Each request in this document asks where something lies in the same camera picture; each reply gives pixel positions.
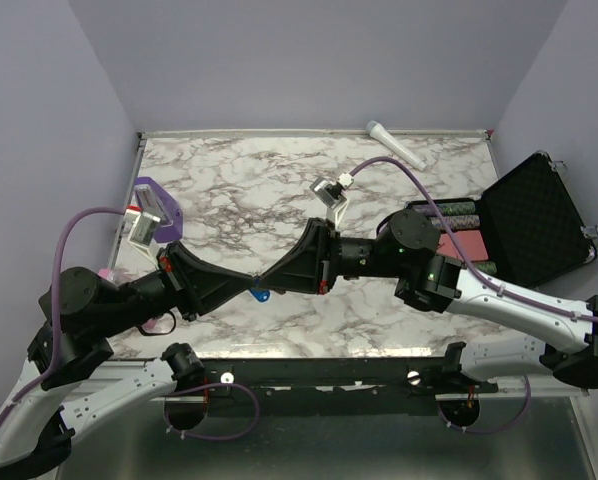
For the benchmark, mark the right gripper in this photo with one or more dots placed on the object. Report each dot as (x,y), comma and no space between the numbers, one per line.
(311,265)

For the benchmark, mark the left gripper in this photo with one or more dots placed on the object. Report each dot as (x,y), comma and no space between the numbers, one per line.
(193,280)

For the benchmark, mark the blue key tag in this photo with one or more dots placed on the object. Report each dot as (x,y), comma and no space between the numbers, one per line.
(260,295)

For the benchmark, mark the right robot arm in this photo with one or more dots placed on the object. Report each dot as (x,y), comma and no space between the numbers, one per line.
(558,337)

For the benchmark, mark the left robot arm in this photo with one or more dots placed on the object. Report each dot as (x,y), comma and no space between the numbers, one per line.
(84,310)

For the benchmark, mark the pink metronome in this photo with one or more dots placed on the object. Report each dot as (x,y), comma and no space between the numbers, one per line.
(115,276)

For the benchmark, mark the purple metronome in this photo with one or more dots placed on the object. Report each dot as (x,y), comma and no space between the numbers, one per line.
(152,198)

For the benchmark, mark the white microphone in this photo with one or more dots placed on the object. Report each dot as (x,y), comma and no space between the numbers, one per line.
(378,132)

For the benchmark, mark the pink card deck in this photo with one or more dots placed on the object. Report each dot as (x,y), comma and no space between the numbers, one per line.
(471,242)

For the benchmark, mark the black poker chip case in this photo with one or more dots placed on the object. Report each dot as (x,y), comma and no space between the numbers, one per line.
(531,228)

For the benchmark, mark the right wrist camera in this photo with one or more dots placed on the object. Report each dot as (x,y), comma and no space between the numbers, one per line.
(332,195)

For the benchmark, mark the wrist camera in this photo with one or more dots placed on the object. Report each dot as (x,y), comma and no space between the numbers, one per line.
(332,195)
(141,234)

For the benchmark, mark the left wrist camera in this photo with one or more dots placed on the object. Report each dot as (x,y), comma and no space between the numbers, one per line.
(141,234)

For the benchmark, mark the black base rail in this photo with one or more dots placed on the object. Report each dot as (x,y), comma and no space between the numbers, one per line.
(318,386)

